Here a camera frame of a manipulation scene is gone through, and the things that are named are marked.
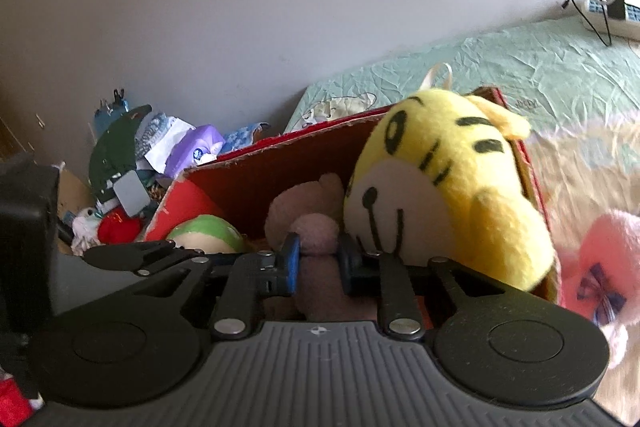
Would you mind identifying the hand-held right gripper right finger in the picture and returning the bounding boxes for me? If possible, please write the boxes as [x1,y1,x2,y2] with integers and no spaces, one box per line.
[339,232,521,341]

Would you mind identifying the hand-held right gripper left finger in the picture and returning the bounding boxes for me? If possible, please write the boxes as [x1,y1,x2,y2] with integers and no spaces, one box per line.
[127,232,302,341]

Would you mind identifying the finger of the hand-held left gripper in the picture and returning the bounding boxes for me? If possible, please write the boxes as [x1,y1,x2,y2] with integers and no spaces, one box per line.
[81,241,198,278]

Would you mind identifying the brown bear plush toy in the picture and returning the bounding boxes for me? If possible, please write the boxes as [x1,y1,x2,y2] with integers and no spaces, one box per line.
[264,173,373,323]

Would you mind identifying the green bean plush toy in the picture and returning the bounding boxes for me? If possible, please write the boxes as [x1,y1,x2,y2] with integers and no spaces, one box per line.
[165,214,246,255]

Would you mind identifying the red cardboard box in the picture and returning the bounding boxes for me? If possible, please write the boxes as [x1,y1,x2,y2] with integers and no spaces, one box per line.
[142,87,566,308]

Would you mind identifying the yellow tiger plush toy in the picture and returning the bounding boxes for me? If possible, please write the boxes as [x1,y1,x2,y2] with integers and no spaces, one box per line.
[342,63,556,293]

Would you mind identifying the white plush toy plaid bow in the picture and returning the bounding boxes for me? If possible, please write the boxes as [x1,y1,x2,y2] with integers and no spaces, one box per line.
[555,207,640,370]

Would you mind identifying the small white plush toy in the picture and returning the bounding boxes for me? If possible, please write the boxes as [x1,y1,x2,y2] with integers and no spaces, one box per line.
[70,206,103,256]

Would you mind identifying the grey card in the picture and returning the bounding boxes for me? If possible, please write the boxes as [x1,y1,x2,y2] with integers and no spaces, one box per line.
[114,170,147,217]

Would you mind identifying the brown cardboard box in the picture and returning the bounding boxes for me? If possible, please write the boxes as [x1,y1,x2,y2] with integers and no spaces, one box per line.
[55,167,97,220]

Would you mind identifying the dark green object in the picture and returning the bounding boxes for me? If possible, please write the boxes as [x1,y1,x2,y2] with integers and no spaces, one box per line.
[89,104,153,204]

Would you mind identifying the white crochet cloth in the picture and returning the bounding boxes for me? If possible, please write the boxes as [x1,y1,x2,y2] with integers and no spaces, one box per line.
[135,112,197,174]

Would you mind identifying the purple tissue pack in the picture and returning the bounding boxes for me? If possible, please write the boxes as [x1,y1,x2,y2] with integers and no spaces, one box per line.
[165,125,225,178]

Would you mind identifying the blue patterned cloth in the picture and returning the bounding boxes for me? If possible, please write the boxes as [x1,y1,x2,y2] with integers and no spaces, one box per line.
[222,122,271,155]

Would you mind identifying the red cloth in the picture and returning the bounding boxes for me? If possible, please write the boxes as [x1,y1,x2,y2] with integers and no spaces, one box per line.
[0,369,46,427]

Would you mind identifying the white power strip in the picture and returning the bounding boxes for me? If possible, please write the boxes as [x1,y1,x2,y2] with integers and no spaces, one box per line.
[579,0,640,40]

